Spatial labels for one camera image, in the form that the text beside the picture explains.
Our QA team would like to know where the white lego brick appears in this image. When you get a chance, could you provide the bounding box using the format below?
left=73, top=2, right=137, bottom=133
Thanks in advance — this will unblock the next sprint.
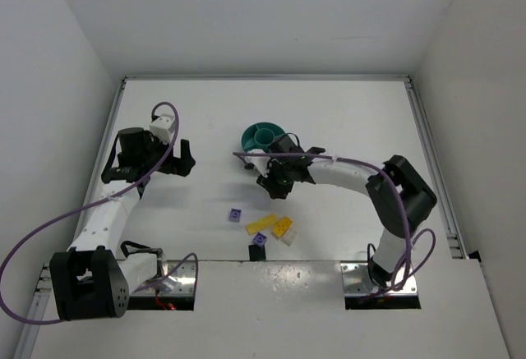
left=281, top=228, right=298, bottom=246

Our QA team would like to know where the purple lego brick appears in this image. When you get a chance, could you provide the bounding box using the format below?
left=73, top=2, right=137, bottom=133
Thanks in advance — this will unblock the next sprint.
left=252, top=232, right=268, bottom=248
left=228, top=209, right=242, bottom=223

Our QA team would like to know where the yellow lego plate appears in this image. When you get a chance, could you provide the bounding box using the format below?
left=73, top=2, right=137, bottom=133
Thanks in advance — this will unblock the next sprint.
left=246, top=214, right=279, bottom=236

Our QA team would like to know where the black lego brick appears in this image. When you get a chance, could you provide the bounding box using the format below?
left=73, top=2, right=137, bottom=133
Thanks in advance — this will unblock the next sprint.
left=248, top=244, right=266, bottom=262

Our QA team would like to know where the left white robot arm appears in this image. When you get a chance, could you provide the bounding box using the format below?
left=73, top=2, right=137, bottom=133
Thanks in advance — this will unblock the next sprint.
left=49, top=127, right=196, bottom=321

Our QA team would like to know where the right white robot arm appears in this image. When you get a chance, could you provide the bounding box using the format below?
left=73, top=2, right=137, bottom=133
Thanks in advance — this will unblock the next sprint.
left=247, top=135, right=437, bottom=292

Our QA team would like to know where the yellow lego brick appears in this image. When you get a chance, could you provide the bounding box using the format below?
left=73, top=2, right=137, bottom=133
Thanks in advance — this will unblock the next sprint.
left=272, top=217, right=293, bottom=239

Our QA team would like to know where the teal round divided container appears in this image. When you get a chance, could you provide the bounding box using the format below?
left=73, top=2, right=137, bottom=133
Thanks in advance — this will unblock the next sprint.
left=241, top=122, right=285, bottom=153

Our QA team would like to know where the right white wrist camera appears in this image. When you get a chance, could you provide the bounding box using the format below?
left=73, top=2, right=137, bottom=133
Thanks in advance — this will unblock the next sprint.
left=242, top=149, right=270, bottom=177

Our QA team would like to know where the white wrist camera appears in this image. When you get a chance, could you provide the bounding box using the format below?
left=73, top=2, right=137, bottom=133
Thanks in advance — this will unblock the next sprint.
left=242, top=149, right=270, bottom=177
left=149, top=114, right=175, bottom=144

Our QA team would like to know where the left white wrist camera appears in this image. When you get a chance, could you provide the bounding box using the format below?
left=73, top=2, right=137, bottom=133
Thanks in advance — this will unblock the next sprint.
left=149, top=114, right=175, bottom=144

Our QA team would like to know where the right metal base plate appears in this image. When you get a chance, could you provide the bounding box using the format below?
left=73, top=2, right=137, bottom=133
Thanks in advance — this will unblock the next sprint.
left=339, top=261, right=418, bottom=298

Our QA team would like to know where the metal base plate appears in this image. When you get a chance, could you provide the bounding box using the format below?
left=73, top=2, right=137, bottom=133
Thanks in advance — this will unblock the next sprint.
left=339, top=261, right=418, bottom=298
left=132, top=256, right=198, bottom=298

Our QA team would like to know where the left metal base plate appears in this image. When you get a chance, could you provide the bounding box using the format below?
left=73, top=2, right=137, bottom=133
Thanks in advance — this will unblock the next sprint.
left=132, top=256, right=198, bottom=298

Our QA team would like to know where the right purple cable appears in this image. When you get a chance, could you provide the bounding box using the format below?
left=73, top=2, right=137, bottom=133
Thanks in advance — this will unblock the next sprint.
left=232, top=151, right=436, bottom=294

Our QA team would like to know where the aluminium frame rail right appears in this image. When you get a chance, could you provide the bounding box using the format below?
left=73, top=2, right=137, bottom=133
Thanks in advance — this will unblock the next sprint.
left=404, top=76, right=469, bottom=260

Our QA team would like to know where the aluminium frame rail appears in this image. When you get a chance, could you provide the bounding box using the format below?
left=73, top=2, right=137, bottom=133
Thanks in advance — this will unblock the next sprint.
left=404, top=76, right=469, bottom=260
left=10, top=76, right=128, bottom=358

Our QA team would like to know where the aluminium frame rail left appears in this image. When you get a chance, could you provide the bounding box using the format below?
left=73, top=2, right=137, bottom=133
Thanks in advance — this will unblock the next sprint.
left=10, top=76, right=128, bottom=358

